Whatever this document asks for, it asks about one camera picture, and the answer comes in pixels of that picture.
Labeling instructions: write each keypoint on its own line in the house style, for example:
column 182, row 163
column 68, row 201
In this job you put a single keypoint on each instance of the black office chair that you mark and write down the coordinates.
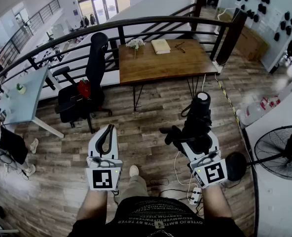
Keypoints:
column 95, row 65

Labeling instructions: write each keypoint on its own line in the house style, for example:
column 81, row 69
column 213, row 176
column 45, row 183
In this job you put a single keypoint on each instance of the dark curved railing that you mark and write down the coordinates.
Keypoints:
column 69, row 34

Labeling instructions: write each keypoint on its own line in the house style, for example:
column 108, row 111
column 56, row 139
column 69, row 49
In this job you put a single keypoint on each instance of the cream hardcover book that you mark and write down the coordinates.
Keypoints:
column 160, row 46

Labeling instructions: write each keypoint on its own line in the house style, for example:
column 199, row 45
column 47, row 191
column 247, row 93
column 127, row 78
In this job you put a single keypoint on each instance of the person's white shoe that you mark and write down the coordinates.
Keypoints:
column 134, row 170

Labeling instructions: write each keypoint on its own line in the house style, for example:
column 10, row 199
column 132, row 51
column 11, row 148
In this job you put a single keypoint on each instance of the person's left forearm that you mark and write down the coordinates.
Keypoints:
column 93, row 204

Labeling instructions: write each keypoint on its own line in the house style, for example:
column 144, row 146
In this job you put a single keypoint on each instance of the group of black wall items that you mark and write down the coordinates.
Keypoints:
column 262, row 7

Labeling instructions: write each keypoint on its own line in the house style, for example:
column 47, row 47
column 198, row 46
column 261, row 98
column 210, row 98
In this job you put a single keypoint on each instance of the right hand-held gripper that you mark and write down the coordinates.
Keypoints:
column 213, row 173

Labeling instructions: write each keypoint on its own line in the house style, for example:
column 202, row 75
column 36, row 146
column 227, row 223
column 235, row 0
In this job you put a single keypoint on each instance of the green and white cup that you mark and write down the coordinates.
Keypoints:
column 21, row 89

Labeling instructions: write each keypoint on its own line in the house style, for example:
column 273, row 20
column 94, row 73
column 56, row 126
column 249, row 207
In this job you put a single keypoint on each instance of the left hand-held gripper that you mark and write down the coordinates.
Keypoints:
column 101, row 179

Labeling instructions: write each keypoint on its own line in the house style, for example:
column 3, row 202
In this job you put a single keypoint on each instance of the glass entrance door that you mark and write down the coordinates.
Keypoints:
column 104, row 8

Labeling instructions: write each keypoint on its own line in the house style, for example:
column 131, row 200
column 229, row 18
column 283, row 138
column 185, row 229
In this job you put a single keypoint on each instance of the white power strip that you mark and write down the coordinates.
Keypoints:
column 194, row 195

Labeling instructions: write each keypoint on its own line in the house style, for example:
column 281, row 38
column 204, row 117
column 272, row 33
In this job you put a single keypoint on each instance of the wooden table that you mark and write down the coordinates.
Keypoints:
column 160, row 65

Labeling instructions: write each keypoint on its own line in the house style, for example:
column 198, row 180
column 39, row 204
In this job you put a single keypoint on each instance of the white counter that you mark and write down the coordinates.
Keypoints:
column 276, row 201

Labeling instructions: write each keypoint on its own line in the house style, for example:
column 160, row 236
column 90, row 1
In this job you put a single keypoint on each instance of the bag of plastic bottles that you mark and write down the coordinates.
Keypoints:
column 257, row 108

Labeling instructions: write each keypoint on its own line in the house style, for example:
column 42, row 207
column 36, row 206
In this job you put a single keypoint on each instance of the cardboard box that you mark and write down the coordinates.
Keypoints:
column 252, row 43

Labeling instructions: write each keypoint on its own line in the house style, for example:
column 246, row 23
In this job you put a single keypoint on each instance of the person's black printed shirt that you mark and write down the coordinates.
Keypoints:
column 156, row 218

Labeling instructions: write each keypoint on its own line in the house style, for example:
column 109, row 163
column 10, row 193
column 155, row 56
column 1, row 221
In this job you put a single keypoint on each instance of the person's khaki trouser leg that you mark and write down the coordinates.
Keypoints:
column 135, row 187

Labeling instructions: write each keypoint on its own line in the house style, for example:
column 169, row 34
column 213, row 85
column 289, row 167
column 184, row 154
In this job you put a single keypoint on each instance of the black object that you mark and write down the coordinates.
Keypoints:
column 197, row 122

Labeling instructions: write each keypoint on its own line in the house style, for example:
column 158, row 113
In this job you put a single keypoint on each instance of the dark-framed glasses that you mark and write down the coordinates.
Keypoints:
column 180, row 47

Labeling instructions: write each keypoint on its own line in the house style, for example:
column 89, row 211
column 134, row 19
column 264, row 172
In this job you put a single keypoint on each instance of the red bag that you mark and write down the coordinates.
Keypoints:
column 84, row 89

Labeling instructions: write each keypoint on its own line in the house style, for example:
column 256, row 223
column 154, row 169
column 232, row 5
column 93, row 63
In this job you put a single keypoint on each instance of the pale blue desk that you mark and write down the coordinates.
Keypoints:
column 25, row 97

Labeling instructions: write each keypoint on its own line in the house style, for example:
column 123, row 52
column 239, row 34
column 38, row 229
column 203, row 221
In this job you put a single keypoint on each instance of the white flower bunch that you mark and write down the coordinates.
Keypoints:
column 135, row 43

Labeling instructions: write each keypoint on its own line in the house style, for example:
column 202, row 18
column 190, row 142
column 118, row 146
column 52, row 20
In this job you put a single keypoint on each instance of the person's right forearm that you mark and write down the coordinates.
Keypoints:
column 215, row 201

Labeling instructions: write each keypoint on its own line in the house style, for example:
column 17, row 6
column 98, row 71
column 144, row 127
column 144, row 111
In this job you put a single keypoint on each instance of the yellow black floor strip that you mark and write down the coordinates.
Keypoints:
column 228, row 100

